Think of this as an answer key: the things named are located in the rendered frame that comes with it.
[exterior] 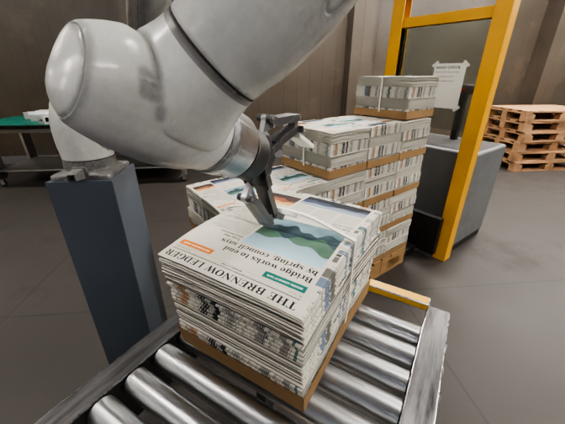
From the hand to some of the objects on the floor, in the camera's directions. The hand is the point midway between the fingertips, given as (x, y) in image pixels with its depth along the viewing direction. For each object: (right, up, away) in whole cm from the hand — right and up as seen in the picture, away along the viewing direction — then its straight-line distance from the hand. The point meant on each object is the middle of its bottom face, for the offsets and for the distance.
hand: (296, 177), depth 58 cm
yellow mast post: (+81, -20, +223) cm, 238 cm away
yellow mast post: (+121, -42, +176) cm, 217 cm away
